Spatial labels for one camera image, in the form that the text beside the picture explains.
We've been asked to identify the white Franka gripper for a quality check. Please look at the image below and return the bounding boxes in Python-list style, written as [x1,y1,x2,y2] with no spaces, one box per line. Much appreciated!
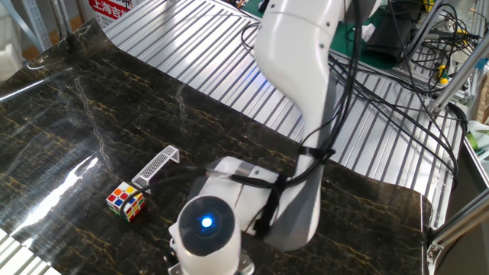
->
[236,254,256,275]

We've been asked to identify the colourful Rubik's cube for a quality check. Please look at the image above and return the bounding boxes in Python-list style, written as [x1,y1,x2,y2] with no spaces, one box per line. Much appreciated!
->
[105,181,146,223]

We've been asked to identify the black marble-pattern mat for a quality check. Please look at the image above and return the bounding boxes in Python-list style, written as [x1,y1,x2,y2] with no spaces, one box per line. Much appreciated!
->
[0,18,435,275]

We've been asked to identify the green cutting mat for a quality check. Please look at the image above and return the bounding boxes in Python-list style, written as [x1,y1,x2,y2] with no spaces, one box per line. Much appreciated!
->
[244,0,406,70]

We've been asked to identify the green tape roll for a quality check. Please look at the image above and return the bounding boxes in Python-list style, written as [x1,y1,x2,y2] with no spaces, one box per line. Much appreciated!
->
[465,121,489,161]

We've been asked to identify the black fabric pouch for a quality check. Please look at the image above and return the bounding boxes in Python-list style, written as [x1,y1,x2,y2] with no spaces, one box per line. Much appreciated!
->
[363,13,416,65]

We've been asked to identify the yellow-green screwdriver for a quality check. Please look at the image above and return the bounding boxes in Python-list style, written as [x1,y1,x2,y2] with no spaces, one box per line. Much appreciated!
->
[437,63,450,86]

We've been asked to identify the red-white printed carton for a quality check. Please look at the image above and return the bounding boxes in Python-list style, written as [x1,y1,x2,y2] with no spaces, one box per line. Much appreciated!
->
[88,0,134,28]

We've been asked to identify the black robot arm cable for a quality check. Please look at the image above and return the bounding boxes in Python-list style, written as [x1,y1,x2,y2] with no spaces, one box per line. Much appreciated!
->
[118,0,364,240]

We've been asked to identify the black cable tangle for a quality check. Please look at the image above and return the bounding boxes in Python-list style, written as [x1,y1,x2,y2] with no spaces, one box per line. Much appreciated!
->
[240,21,469,188]

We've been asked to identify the grey aluminium frame corner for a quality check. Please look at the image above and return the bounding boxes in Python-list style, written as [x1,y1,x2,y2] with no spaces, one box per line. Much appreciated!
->
[426,189,489,265]

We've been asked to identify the slanted aluminium profile post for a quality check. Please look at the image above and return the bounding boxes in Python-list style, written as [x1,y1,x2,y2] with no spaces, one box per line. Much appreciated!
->
[430,37,489,114]

